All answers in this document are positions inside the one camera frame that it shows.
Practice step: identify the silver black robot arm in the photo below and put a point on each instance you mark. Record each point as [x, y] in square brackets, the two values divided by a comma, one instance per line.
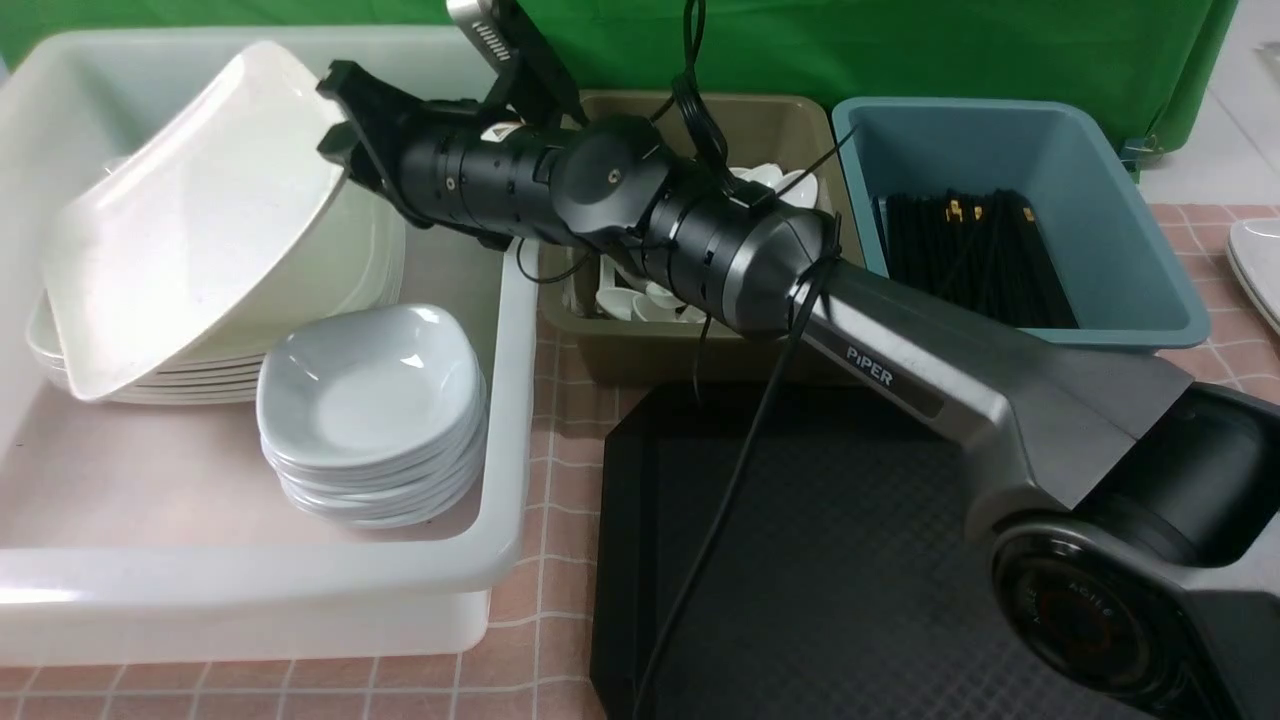
[1042, 426]

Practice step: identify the pink checkered tablecloth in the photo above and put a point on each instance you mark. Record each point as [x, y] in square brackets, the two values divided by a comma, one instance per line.
[540, 640]

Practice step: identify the white plates at right edge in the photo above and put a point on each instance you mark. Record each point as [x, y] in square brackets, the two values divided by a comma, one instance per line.
[1252, 252]

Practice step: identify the pile of black chopsticks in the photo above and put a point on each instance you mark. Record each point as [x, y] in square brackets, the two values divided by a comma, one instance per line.
[985, 253]

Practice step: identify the olive green spoon bin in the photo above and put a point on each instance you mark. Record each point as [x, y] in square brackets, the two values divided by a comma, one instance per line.
[790, 131]

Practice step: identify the large white plastic tub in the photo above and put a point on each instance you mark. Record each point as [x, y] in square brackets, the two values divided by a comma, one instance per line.
[84, 98]

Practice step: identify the black plastic serving tray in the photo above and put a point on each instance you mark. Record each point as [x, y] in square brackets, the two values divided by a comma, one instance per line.
[842, 586]

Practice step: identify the blue chopstick bin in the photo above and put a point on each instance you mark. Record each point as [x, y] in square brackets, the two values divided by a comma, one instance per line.
[1124, 283]

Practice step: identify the large white square plate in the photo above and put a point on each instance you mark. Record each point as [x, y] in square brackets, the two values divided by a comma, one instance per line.
[154, 258]

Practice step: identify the stack of white square plates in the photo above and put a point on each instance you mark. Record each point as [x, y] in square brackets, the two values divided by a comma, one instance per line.
[352, 259]

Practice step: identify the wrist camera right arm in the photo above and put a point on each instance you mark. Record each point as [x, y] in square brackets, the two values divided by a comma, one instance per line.
[532, 80]

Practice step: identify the stack of small white bowls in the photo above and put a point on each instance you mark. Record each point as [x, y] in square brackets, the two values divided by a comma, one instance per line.
[375, 420]

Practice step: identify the green backdrop cloth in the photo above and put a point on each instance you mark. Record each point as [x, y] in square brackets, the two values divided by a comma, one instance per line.
[1139, 68]

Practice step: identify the pile of white soup spoons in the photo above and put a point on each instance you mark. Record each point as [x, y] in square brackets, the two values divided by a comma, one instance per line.
[627, 297]

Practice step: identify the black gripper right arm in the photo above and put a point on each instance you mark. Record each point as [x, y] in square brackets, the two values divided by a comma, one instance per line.
[483, 173]

